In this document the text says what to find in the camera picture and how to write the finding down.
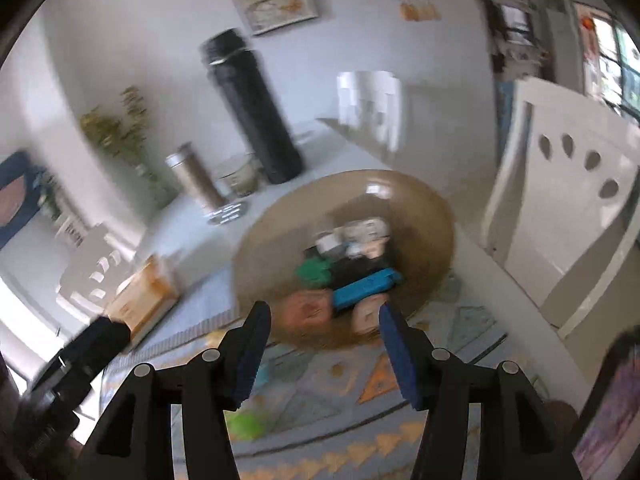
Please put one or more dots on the dark green toy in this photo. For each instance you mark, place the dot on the dark green toy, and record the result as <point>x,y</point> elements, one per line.
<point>312,271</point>

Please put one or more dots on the wooden box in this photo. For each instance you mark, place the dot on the wooden box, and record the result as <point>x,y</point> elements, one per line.
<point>142,297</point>

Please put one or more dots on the golden round bowl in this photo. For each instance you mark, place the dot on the golden round bowl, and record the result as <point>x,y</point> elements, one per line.
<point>310,210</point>

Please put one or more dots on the purple patterned cloth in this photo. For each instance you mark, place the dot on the purple patterned cloth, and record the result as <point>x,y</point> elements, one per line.
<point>612,410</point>

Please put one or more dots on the white chair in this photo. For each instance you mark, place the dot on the white chair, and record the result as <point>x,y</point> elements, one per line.
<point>565,210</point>
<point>95,270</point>
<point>370,105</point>

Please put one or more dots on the patterned tablecloth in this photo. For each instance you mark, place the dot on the patterned tablecloth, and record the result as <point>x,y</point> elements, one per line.
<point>310,400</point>

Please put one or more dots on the white cube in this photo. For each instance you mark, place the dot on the white cube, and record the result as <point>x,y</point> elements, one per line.
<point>329,242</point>

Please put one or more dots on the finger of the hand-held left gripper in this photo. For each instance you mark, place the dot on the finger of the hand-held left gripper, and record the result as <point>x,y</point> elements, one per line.
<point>97,342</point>

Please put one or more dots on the orange box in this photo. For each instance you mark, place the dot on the orange box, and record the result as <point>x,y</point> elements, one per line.
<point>305,310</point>

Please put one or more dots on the orange wall decoration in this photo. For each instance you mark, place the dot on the orange wall decoration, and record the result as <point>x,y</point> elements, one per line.
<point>420,11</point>

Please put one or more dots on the blue wall art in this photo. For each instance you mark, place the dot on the blue wall art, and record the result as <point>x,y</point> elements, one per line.
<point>15,195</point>

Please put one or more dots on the blue rectangular box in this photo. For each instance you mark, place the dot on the blue rectangular box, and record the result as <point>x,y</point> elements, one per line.
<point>367,285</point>

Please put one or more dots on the black thermos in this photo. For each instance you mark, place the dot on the black thermos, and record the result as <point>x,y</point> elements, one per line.
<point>250,105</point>

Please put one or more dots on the silver thermos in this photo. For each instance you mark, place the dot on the silver thermos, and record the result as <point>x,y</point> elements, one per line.
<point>195,180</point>

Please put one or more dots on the glass jar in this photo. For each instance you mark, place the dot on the glass jar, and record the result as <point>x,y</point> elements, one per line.
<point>240,177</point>

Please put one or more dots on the pink block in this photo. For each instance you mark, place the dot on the pink block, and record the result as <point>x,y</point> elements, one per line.
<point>367,316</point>

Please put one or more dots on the dark framed window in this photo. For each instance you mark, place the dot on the dark framed window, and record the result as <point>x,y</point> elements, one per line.
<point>607,60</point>

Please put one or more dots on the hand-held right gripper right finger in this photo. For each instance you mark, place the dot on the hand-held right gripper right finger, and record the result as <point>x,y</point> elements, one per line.
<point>402,360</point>

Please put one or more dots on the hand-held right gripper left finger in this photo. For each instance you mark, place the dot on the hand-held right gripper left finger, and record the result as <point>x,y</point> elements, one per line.
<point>250,355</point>

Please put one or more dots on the plant in glass vase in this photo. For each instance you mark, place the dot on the plant in glass vase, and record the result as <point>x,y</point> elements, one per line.
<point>125,140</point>

